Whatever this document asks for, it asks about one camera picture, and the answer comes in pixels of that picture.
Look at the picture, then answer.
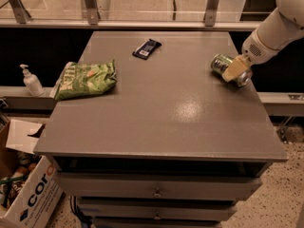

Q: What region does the green chip bag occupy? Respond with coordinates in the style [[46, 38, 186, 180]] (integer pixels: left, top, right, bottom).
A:
[[55, 60, 117, 101]]

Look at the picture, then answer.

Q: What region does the metal railing post left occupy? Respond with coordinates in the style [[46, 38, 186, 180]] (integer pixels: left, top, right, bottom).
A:
[[8, 0, 31, 24]]

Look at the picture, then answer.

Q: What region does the metal railing post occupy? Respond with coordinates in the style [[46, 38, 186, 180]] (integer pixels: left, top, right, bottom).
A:
[[8, 0, 31, 24], [204, 0, 219, 27], [85, 0, 99, 25]]

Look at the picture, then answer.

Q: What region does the white cardboard box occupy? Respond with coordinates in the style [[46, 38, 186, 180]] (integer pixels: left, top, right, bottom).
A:
[[0, 119, 63, 228]]

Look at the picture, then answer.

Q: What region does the green soda can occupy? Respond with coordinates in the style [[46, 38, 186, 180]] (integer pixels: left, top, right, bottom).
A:
[[211, 54, 253, 86]]

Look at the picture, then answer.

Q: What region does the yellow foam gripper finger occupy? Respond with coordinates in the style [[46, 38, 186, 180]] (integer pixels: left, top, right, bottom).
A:
[[222, 55, 253, 83]]

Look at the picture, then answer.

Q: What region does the dark blue rxbar wrapper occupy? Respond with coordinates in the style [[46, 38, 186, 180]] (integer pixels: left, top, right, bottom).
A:
[[132, 39, 162, 60]]

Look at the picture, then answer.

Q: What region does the grey drawer cabinet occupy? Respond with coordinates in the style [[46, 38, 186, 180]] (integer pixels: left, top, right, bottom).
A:
[[35, 31, 287, 228]]

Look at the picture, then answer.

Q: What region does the metal railing post middle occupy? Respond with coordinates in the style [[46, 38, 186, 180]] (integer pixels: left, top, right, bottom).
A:
[[85, 0, 99, 25]]

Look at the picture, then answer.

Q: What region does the white pump sanitizer bottle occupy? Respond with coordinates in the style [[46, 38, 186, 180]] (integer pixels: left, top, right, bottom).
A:
[[20, 64, 45, 96]]

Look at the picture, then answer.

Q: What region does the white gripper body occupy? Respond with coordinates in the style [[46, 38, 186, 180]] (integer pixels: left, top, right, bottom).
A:
[[241, 29, 278, 65]]

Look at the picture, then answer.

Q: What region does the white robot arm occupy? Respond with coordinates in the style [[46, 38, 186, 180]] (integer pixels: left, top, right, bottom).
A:
[[222, 0, 304, 82]]

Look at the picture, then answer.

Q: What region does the metal railing post right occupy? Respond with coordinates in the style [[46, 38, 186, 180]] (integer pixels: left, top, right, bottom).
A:
[[204, 0, 219, 27]]

